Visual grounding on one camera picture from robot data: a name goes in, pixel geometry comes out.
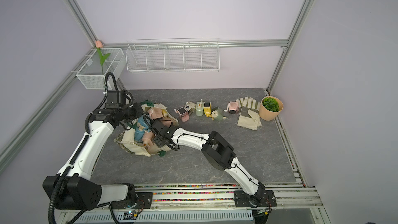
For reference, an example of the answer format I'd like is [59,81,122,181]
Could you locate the cream tote bag green handles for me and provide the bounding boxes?
[114,100,179,157]

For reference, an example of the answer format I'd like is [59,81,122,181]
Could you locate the beige pencil sharpener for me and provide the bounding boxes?
[185,101,196,115]

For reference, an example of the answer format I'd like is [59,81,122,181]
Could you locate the yellow pencil sharpener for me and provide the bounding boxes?
[203,102,211,117]

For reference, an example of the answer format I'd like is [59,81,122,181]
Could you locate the olive green pencil sharpener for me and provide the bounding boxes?
[210,107,226,121]

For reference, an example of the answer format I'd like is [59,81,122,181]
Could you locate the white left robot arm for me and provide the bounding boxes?
[42,103,143,211]

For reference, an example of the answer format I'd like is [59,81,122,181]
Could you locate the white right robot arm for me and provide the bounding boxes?
[147,119,269,204]

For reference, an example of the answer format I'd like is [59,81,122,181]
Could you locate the blue pencil sharpener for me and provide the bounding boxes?
[133,116,149,142]

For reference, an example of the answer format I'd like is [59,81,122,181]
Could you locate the pink artificial tulip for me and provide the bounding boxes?
[95,40,110,75]

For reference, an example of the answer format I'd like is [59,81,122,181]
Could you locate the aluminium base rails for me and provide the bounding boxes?
[76,183,331,224]

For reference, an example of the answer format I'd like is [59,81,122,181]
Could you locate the cream work gloves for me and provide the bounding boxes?
[236,96,262,130]

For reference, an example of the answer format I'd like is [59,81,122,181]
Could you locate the potted green plant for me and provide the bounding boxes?
[259,96,284,121]

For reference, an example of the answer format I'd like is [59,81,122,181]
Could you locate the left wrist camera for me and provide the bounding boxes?
[106,90,126,105]

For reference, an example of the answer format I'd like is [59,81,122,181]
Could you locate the small white wire basket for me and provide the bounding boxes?
[76,48,126,90]

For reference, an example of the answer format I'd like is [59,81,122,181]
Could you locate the long white wire basket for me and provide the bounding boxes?
[126,38,220,73]

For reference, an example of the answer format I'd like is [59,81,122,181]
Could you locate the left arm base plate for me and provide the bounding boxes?
[111,191,153,210]

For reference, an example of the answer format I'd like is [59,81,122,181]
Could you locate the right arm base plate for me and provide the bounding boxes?
[234,190,277,208]

